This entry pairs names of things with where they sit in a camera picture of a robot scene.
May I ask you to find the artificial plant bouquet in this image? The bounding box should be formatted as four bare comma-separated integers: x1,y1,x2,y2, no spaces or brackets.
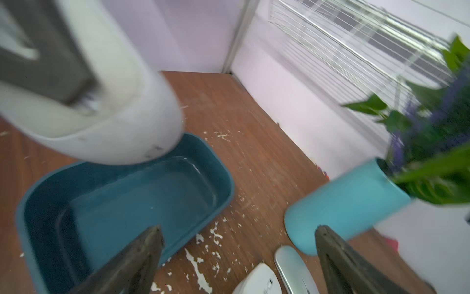
342,35,470,205

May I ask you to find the silver flat mouse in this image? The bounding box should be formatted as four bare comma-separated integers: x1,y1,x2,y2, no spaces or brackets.
274,246,319,294

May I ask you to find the large white grey mouse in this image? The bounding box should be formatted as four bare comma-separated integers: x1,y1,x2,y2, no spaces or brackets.
1,1,184,165

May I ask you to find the small white mouse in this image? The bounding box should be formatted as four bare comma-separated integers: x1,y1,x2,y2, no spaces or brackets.
232,263,282,294

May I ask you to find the pink toy piece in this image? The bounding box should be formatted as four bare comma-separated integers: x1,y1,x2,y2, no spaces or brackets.
383,236,399,252

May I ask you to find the aluminium frame post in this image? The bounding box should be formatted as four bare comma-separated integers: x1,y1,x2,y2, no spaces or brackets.
222,0,261,74

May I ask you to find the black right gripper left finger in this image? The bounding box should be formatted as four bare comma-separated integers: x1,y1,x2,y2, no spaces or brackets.
69,225,164,294

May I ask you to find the teal ceramic vase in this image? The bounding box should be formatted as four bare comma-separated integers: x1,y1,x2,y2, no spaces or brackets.
284,158,411,256

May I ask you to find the teal plastic storage box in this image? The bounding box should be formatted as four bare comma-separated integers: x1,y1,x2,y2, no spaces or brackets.
16,133,235,294

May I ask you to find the white wire wall shelf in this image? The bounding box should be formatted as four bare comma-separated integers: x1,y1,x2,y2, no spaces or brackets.
269,1,452,110

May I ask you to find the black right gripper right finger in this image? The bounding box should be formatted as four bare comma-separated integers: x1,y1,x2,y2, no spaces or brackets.
315,225,407,294

